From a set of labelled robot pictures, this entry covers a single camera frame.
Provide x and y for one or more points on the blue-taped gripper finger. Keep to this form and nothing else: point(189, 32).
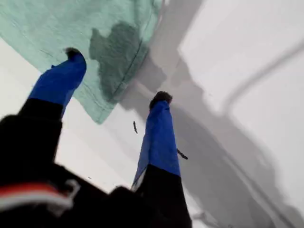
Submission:
point(59, 83)
point(159, 142)

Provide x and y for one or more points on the pale green T-shirt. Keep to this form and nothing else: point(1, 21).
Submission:
point(47, 23)

